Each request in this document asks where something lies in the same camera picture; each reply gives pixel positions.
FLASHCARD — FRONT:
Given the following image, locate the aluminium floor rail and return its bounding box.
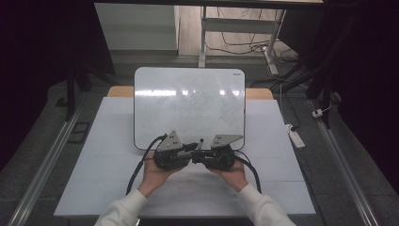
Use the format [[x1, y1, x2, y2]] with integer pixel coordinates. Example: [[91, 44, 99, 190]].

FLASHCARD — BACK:
[[309, 98, 381, 226], [7, 93, 88, 226]]

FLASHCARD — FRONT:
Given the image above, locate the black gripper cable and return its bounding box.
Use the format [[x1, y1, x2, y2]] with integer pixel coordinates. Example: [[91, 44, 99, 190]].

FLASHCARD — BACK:
[[125, 134, 168, 196], [233, 150, 263, 194]]

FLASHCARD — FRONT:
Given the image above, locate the wooden table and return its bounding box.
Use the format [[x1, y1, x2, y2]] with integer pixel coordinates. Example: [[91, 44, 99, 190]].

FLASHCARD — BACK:
[[106, 86, 275, 101]]

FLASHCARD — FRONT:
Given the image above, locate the thin black floor cable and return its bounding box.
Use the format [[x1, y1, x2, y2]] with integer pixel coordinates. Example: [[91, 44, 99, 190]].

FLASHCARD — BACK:
[[205, 7, 299, 64]]

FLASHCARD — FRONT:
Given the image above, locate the black metal stand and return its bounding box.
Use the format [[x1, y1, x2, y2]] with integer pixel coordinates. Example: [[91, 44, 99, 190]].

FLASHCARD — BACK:
[[63, 60, 116, 122]]

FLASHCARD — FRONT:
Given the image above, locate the white metal desk frame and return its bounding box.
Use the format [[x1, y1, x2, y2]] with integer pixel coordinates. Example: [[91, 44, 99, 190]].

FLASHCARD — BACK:
[[198, 6, 287, 76]]

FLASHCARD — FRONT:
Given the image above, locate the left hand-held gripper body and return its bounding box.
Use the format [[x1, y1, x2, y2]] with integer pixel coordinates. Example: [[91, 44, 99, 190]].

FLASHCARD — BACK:
[[152, 130, 192, 172]]

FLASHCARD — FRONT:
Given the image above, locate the person's right hand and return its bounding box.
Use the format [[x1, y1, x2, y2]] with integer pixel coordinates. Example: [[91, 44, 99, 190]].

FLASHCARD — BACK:
[[206, 158, 249, 193]]

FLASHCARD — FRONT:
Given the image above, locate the person's left hand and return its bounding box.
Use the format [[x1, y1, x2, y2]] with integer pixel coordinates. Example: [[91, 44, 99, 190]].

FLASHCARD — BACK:
[[137, 152, 186, 199]]

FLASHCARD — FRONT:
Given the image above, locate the grey cabinet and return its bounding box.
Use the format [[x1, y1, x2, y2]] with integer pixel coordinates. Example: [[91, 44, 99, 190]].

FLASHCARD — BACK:
[[93, 3, 181, 52]]

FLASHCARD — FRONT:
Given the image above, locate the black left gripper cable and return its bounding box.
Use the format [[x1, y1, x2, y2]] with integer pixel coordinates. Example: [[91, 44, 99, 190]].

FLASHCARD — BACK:
[[125, 134, 168, 196]]

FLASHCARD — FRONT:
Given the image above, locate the white whiteboard with dark rim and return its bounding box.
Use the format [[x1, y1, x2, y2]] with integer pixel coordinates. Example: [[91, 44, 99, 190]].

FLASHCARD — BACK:
[[134, 66, 247, 152]]

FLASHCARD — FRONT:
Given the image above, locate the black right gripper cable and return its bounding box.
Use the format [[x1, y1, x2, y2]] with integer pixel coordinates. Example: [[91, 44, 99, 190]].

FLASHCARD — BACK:
[[233, 150, 263, 194]]

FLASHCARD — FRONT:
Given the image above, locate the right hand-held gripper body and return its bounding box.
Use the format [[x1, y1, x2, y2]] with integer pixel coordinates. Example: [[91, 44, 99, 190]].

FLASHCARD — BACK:
[[201, 134, 245, 172]]

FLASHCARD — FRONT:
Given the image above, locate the black floor socket plate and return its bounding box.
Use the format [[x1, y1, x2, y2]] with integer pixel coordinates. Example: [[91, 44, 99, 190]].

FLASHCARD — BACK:
[[67, 121, 92, 145]]

